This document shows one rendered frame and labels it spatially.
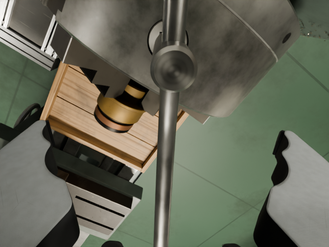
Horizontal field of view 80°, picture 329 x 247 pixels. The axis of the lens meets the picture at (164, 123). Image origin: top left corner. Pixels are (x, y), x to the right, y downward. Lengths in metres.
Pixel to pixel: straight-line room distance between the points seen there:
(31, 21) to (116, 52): 1.25
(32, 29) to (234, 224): 2.51
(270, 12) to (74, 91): 0.52
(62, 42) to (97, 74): 0.05
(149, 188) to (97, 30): 1.95
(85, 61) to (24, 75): 1.55
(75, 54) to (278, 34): 0.21
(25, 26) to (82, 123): 0.89
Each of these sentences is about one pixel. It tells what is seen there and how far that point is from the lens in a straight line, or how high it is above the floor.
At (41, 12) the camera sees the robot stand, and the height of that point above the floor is 0.21.
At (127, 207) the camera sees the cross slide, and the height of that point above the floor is 0.97.
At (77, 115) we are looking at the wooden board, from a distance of 0.65.
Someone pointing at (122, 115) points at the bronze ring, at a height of 1.12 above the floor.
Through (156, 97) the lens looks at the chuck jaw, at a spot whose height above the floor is 1.11.
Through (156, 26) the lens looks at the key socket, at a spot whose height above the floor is 1.24.
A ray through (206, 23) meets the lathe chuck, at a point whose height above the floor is 1.24.
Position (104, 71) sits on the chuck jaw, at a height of 1.15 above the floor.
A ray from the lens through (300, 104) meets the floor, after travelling 1.84.
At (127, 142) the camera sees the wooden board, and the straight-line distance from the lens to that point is 0.65.
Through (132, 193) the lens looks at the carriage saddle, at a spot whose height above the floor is 0.91.
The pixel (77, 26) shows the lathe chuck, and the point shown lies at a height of 1.22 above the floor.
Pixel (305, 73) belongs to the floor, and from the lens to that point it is 1.75.
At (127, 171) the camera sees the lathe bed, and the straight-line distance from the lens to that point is 0.76.
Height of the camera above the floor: 1.41
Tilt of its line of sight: 61 degrees down
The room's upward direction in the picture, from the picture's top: 178 degrees counter-clockwise
